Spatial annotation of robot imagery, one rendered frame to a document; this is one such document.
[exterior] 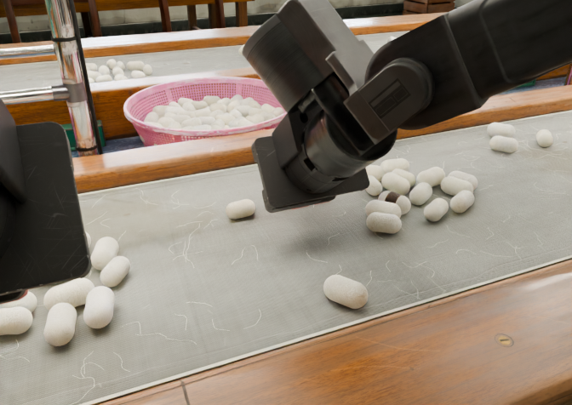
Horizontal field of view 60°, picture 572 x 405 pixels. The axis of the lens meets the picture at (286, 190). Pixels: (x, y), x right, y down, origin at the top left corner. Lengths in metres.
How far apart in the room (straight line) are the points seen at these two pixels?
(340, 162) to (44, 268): 0.22
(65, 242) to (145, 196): 0.37
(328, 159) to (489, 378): 0.18
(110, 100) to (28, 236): 0.70
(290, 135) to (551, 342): 0.24
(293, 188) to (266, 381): 0.18
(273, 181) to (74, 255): 0.26
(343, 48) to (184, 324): 0.24
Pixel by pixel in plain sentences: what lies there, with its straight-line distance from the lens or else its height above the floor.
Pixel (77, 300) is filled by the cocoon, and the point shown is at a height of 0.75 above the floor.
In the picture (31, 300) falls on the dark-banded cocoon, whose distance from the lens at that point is 0.44.
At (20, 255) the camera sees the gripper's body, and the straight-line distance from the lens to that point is 0.21.
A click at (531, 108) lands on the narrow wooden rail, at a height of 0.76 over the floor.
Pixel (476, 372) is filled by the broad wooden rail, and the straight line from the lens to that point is 0.35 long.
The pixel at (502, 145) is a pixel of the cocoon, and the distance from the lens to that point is 0.72.
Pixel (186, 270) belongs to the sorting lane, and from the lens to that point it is 0.45.
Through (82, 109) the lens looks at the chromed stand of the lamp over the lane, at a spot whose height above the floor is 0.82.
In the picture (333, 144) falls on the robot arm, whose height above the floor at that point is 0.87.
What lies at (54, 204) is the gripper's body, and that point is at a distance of 0.22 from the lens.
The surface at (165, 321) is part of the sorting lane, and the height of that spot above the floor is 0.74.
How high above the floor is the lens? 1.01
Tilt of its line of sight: 28 degrees down
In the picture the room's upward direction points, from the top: straight up
